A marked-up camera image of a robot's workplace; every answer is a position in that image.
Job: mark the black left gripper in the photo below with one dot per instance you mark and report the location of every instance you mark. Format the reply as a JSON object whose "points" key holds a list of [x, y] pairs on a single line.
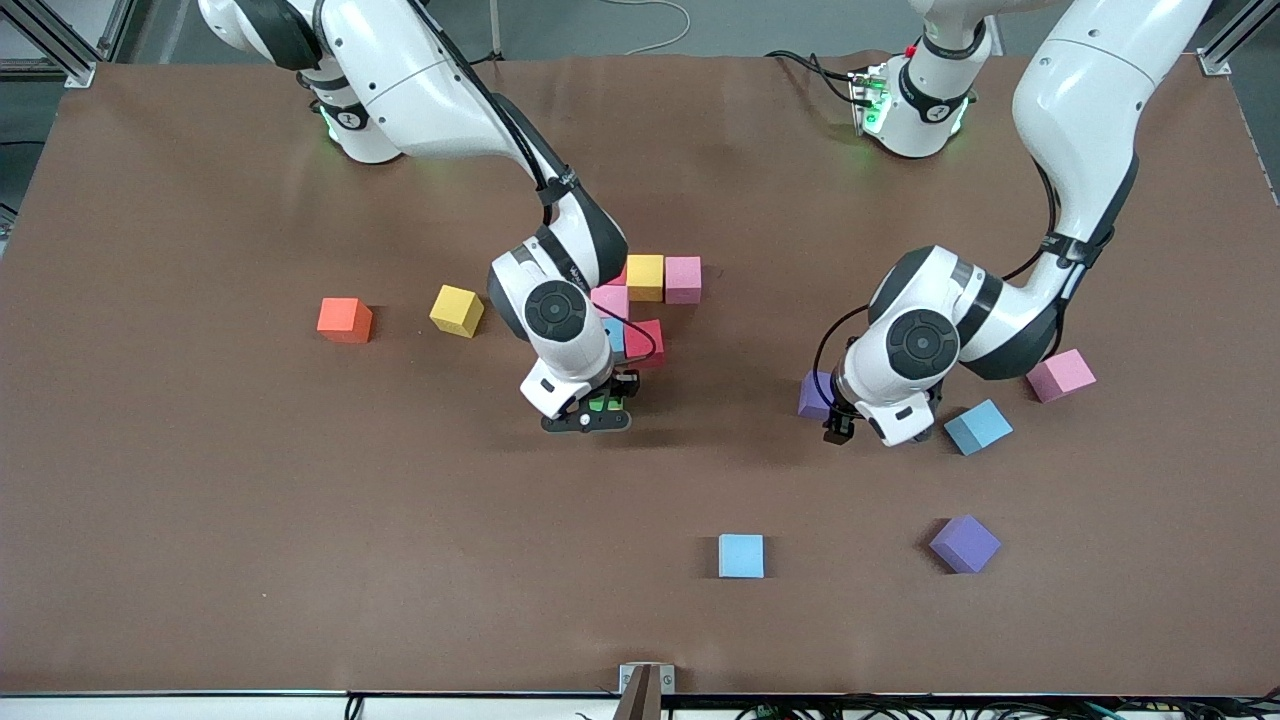
{"points": [[838, 426]]}

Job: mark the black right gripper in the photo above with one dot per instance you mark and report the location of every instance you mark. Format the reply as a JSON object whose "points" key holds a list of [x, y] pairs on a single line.
{"points": [[625, 385]]}

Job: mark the green foam block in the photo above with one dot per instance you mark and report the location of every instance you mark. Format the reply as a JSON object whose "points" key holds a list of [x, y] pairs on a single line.
{"points": [[605, 404]]}

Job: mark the purple foam block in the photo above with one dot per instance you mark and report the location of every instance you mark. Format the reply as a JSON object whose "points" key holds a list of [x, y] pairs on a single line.
{"points": [[965, 543], [815, 395]]}

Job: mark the red foam block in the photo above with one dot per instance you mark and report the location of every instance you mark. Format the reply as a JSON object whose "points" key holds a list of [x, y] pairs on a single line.
{"points": [[645, 342], [621, 275]]}

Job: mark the pink foam block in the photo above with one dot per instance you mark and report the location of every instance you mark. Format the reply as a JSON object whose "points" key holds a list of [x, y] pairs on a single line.
{"points": [[684, 280], [611, 300], [1060, 375]]}

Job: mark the yellow foam block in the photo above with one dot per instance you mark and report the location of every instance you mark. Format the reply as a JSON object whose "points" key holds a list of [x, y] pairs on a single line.
{"points": [[646, 277], [456, 310]]}

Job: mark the light blue foam block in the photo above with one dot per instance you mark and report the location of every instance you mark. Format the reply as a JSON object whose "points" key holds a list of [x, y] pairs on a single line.
{"points": [[741, 556]]}

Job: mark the orange foam block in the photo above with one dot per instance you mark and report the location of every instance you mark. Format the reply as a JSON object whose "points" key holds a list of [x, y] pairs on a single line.
{"points": [[343, 318]]}

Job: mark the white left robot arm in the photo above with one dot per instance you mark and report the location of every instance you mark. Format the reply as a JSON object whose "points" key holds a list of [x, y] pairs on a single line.
{"points": [[1090, 90]]}

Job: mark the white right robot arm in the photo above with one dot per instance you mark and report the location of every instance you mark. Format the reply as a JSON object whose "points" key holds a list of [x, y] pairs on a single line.
{"points": [[420, 80]]}

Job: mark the brown pole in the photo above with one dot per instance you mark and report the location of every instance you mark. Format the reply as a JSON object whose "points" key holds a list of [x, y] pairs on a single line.
{"points": [[640, 700]]}

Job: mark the brown table mat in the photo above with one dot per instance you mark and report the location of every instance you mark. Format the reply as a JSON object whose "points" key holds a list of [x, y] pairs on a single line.
{"points": [[300, 600]]}

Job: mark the small metal bracket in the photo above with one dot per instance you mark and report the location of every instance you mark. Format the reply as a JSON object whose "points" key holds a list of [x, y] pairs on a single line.
{"points": [[665, 678]]}

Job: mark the aluminium frame post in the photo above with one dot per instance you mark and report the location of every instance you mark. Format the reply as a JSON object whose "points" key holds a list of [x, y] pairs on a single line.
{"points": [[45, 35], [1235, 38]]}

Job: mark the white table edge rail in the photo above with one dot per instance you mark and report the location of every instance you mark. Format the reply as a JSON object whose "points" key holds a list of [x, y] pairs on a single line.
{"points": [[150, 710]]}

